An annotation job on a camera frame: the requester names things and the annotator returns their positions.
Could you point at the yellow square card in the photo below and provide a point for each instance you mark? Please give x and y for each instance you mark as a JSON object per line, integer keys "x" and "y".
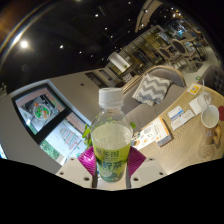
{"x": 194, "y": 89}

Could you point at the brown mug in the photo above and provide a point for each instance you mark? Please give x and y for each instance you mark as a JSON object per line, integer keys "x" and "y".
{"x": 210, "y": 120}

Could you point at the curved grey sofa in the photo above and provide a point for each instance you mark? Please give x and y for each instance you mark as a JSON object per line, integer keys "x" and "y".
{"x": 146, "y": 113}

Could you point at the clear plastic cup with straw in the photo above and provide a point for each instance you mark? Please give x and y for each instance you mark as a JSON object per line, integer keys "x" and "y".
{"x": 204, "y": 99}

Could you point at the blue and white card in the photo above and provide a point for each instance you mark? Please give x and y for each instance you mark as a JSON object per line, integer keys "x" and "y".
{"x": 175, "y": 112}

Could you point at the group of dining chairs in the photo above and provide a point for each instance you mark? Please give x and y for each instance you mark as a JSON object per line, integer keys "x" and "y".
{"x": 180, "y": 46}

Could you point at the white napkin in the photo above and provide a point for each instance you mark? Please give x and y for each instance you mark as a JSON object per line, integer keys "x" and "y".
{"x": 195, "y": 106}

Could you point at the clear green-labelled drink bottle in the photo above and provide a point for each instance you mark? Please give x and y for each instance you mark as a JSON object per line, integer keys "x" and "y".
{"x": 111, "y": 140}

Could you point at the colourful window picture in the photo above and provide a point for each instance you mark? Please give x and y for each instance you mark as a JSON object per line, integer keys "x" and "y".
{"x": 41, "y": 111}

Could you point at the white and orange box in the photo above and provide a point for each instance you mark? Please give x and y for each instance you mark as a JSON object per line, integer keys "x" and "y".
{"x": 161, "y": 131}

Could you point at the white printed leaflet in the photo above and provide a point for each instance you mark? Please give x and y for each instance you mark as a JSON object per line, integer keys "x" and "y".
{"x": 145, "y": 136}

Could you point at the flat round red coaster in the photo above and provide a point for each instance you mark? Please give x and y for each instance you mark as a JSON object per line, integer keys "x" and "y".
{"x": 221, "y": 112}

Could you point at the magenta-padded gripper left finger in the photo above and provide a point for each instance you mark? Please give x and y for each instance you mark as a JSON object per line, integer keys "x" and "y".
{"x": 71, "y": 171}

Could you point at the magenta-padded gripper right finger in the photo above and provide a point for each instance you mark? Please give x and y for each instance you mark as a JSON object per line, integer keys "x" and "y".
{"x": 150, "y": 171}

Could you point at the grey chevron cushion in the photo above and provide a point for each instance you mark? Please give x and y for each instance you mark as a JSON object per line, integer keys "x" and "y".
{"x": 151, "y": 89}

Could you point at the group of ceiling lights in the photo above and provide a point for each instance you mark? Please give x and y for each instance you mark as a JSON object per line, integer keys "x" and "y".
{"x": 24, "y": 44}

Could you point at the white round column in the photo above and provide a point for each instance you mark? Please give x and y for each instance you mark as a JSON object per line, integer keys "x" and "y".
{"x": 119, "y": 61}

